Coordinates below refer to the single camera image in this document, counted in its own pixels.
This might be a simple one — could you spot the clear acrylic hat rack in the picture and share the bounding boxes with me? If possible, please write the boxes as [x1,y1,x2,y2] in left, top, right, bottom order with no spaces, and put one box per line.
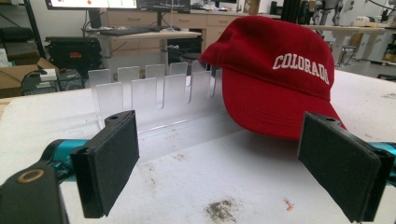
[87,61,243,167]

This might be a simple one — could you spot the cardboard box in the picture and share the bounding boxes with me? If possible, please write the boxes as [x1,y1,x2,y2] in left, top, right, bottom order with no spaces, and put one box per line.
[0,57,59,99]

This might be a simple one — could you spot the white table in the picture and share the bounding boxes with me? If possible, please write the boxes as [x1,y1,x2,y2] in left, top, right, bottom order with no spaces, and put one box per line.
[304,23,387,67]

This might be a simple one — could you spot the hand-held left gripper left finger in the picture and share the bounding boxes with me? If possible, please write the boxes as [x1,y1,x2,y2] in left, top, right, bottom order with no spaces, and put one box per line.
[70,109,140,219]

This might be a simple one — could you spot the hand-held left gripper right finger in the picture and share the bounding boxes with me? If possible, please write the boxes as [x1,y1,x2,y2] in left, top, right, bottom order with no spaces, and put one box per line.
[296,111,396,224]

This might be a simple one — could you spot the black keyboard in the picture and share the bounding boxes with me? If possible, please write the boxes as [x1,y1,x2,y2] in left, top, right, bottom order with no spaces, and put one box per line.
[99,27,157,37]

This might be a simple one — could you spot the wooden desk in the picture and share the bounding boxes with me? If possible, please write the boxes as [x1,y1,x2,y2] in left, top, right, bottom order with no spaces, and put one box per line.
[96,29,203,75]

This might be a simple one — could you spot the red baseball cap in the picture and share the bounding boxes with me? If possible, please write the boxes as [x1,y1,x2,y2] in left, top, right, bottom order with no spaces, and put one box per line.
[198,15,347,142]

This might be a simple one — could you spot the black equipment case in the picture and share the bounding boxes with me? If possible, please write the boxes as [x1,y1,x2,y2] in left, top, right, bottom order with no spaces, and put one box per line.
[45,35,103,71]

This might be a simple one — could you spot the black metal stand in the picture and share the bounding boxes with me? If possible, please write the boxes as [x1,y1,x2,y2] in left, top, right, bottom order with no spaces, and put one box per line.
[22,0,48,60]

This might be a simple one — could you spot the computer monitor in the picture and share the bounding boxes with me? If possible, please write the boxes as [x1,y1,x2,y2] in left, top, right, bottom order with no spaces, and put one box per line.
[45,0,138,10]

